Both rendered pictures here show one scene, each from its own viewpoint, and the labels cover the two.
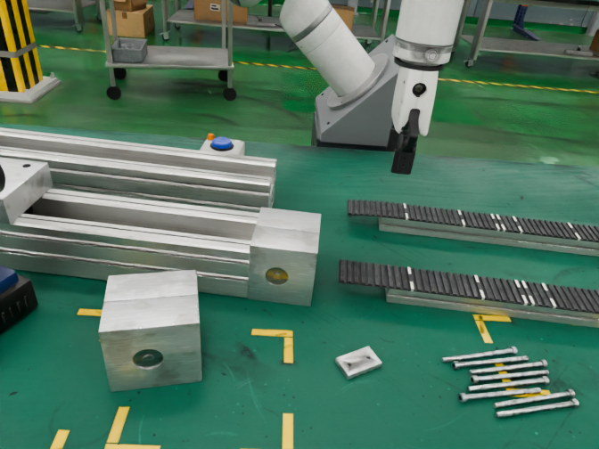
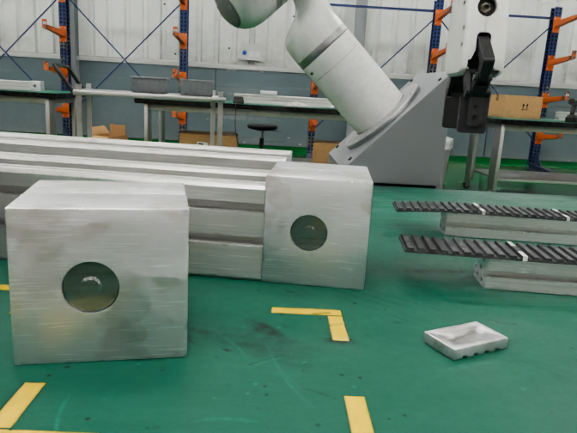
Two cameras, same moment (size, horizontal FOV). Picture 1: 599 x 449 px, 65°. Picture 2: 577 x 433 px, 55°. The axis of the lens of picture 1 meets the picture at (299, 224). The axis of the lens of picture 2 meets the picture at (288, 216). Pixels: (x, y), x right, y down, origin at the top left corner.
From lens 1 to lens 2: 0.30 m
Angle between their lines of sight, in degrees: 20
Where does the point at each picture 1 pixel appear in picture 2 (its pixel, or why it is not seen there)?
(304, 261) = (352, 199)
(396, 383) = (543, 366)
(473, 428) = not seen: outside the picture
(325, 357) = (404, 337)
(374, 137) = (411, 173)
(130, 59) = not seen: hidden behind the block
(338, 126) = (363, 159)
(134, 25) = not seen: hidden behind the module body
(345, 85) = (368, 115)
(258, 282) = (278, 247)
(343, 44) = (363, 65)
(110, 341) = (25, 234)
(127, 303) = (65, 194)
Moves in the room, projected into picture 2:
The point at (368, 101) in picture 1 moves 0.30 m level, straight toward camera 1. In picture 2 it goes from (400, 125) to (404, 137)
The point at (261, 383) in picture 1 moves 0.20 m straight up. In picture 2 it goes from (296, 361) to (318, 28)
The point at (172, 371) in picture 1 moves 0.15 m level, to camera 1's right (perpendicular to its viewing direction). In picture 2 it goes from (133, 323) to (383, 342)
